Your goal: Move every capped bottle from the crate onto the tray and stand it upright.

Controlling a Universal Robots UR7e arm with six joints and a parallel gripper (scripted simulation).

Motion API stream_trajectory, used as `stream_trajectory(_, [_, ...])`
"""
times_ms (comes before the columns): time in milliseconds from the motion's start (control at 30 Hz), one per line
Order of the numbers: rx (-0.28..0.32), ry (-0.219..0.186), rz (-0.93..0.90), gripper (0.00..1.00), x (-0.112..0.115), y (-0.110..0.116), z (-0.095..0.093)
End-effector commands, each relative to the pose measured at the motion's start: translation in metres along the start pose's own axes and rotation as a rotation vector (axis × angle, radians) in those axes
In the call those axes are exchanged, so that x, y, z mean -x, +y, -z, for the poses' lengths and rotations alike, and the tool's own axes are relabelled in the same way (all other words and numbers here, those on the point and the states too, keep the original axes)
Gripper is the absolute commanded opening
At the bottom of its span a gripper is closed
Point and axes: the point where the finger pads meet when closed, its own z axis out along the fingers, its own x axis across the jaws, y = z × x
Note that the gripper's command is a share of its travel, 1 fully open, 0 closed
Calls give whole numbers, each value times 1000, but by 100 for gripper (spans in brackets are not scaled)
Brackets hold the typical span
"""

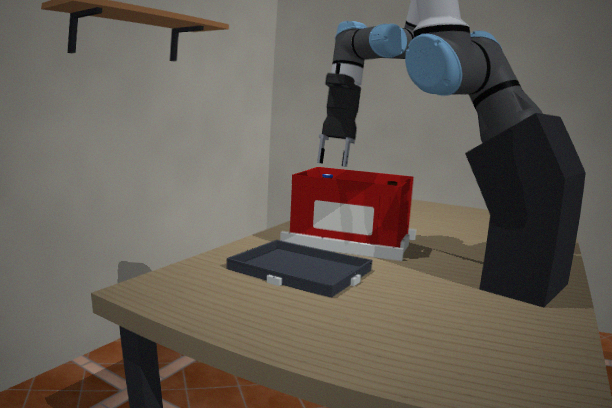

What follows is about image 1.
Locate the red bottle crate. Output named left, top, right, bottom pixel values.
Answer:
left=290, top=167, right=412, bottom=248

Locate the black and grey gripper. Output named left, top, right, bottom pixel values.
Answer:
left=317, top=63, right=363, bottom=167

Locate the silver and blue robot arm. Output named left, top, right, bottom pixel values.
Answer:
left=332, top=0, right=543, bottom=143

